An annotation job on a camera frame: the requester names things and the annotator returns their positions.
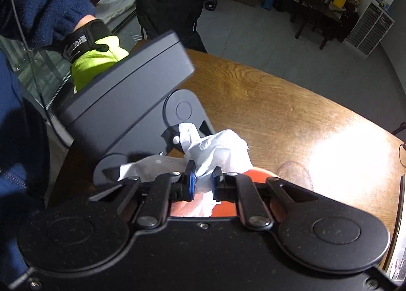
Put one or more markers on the black office chair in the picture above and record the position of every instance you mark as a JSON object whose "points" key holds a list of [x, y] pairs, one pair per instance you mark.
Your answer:
{"points": [[157, 17]]}

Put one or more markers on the orange plastic bowl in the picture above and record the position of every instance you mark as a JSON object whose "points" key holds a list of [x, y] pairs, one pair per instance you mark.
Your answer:
{"points": [[253, 179]]}

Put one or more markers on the dark wooden chair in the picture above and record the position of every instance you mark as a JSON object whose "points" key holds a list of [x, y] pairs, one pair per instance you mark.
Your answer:
{"points": [[331, 21]]}

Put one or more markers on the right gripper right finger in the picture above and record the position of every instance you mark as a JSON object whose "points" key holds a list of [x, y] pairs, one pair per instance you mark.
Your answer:
{"points": [[314, 230]]}

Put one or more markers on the silver open laptop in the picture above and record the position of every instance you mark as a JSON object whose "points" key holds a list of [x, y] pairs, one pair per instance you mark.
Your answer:
{"points": [[395, 261]]}

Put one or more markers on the white paper towel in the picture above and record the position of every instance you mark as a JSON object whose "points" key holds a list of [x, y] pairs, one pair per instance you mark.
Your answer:
{"points": [[224, 149]]}

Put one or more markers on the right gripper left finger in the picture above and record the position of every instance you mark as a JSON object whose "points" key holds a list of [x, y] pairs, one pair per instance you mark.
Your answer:
{"points": [[89, 232]]}

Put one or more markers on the left hand yellow black glove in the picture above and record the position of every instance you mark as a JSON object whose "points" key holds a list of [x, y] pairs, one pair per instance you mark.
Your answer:
{"points": [[91, 49]]}

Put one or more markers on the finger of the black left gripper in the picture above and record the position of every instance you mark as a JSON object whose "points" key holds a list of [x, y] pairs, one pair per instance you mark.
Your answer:
{"points": [[183, 106], [107, 170]]}

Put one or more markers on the white drawer cabinet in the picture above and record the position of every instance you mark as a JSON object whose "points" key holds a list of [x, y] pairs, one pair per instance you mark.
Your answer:
{"points": [[372, 26]]}

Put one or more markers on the blue fleece sleeve forearm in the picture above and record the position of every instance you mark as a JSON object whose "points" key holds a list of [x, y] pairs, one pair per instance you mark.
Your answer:
{"points": [[44, 23]]}

